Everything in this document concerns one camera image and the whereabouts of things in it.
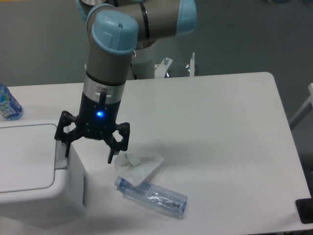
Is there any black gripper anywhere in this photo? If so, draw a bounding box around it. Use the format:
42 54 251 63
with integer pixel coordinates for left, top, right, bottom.
54 94 130 164

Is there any white push-button trash can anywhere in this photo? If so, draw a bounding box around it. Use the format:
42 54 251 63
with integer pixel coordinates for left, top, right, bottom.
0 119 87 224

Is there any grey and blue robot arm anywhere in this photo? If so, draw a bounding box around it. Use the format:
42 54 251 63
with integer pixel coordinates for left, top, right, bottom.
55 0 198 162

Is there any crumpled white paper wrapper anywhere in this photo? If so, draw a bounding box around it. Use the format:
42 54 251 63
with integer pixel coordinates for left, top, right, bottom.
114 152 164 187

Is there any blue labelled water bottle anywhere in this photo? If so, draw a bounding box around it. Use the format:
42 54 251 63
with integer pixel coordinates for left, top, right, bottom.
0 84 23 120

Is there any empty clear plastic bottle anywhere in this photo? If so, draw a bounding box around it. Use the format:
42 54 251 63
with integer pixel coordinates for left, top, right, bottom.
114 176 188 218

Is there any black clamp at table edge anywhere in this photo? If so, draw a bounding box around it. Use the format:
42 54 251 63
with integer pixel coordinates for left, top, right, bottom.
295 198 313 224

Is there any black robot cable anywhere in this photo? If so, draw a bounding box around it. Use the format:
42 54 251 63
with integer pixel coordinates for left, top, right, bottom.
129 62 138 80

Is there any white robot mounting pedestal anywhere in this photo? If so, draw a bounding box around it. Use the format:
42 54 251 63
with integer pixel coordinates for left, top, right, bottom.
84 46 198 83

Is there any white frame at right edge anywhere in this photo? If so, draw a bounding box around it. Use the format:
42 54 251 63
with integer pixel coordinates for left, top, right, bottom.
289 83 313 130

